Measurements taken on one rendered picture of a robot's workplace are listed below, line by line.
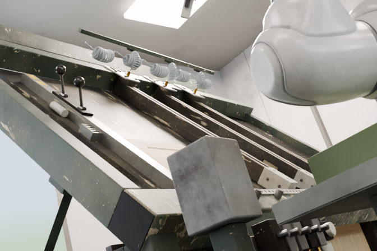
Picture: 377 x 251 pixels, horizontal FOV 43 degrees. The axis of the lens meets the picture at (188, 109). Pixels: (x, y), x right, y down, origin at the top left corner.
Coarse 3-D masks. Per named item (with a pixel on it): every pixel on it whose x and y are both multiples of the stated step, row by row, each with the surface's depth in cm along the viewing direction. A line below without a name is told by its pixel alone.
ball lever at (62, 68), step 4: (56, 68) 169; (60, 68) 169; (64, 68) 169; (56, 72) 169; (60, 72) 169; (64, 72) 170; (60, 76) 171; (64, 88) 174; (64, 92) 175; (64, 96) 174
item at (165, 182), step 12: (24, 84) 188; (36, 84) 183; (48, 96) 177; (72, 108) 168; (72, 120) 167; (84, 120) 163; (96, 120) 165; (108, 132) 156; (108, 144) 154; (120, 144) 151; (120, 156) 150; (132, 156) 147; (144, 156) 147; (144, 168) 143; (156, 168) 140; (156, 180) 139; (168, 180) 137
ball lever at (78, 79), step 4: (76, 80) 161; (80, 80) 161; (84, 80) 163; (76, 84) 161; (80, 84) 162; (84, 84) 163; (80, 88) 164; (80, 92) 165; (80, 96) 165; (80, 100) 166; (80, 104) 167; (80, 108) 167; (84, 108) 167
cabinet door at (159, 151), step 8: (136, 144) 164; (144, 144) 168; (152, 144) 173; (160, 144) 177; (168, 144) 182; (176, 144) 187; (144, 152) 159; (152, 152) 162; (160, 152) 168; (168, 152) 172; (160, 160) 157; (168, 168) 152
